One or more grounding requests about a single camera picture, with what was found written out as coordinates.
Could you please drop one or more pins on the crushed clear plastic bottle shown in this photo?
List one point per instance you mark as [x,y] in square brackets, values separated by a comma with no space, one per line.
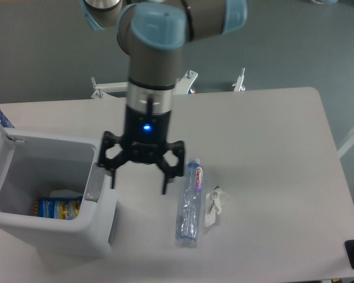
[189,205]

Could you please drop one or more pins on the blue yellow snack packet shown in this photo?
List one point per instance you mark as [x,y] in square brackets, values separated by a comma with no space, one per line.
[57,208]

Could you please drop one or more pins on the crumpled white paper wrapper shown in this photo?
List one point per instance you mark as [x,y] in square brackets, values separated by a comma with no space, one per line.
[214,201]

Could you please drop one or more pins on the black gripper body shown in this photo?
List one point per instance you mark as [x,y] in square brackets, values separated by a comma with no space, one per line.
[144,137]

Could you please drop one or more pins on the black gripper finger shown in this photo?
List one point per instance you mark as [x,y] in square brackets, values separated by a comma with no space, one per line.
[113,154]
[170,171]

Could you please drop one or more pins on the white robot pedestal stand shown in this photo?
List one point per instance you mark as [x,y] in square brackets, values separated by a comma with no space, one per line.
[183,85]

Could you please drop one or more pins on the white plastic trash can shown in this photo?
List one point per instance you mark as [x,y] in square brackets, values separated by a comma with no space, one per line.
[44,165]

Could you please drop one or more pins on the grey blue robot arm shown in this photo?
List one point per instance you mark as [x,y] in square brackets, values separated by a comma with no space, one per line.
[152,34]

